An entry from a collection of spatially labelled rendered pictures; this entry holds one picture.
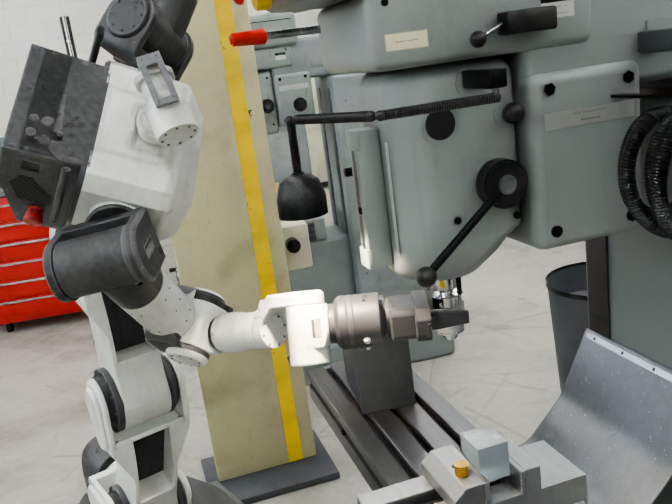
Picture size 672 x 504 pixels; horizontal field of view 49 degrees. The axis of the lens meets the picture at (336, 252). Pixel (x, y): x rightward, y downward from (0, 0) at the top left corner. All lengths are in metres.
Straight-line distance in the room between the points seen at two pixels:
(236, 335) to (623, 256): 0.71
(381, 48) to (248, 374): 2.19
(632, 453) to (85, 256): 0.97
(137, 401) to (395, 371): 0.55
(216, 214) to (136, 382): 1.32
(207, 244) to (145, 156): 1.64
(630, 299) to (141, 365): 0.98
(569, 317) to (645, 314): 1.71
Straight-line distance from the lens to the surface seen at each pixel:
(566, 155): 1.11
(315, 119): 0.99
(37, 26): 10.08
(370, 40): 0.98
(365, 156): 1.08
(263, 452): 3.17
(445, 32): 1.01
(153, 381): 1.62
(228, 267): 2.87
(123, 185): 1.19
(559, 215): 1.12
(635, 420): 1.43
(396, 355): 1.57
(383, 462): 1.44
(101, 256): 1.13
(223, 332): 1.31
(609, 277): 1.47
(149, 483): 1.83
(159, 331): 1.30
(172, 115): 1.13
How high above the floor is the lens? 1.66
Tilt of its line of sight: 15 degrees down
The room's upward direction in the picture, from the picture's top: 8 degrees counter-clockwise
